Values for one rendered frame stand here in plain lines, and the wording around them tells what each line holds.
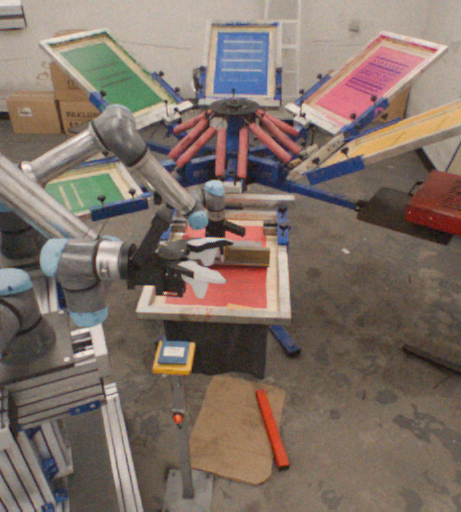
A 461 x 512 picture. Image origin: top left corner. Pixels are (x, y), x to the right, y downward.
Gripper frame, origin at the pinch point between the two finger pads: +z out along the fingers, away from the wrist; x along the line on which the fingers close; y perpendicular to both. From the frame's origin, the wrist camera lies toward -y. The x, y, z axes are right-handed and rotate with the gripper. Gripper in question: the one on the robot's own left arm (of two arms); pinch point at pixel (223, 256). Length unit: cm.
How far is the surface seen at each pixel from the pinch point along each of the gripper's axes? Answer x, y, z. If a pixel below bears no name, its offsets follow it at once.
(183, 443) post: 55, 15, 55
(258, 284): 12.4, -15.3, 5.4
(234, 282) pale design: 11.8, -5.2, 5.0
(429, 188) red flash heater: -50, -99, -7
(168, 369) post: 60, 15, 5
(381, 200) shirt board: -65, -81, 8
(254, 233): -26.9, -12.9, 5.1
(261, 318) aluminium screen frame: 36.1, -16.8, 2.5
